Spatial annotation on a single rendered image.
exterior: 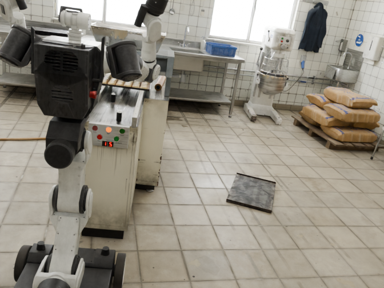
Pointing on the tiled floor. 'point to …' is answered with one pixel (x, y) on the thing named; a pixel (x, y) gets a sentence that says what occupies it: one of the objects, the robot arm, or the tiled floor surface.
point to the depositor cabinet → (150, 135)
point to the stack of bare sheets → (252, 192)
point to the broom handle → (22, 139)
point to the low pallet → (334, 139)
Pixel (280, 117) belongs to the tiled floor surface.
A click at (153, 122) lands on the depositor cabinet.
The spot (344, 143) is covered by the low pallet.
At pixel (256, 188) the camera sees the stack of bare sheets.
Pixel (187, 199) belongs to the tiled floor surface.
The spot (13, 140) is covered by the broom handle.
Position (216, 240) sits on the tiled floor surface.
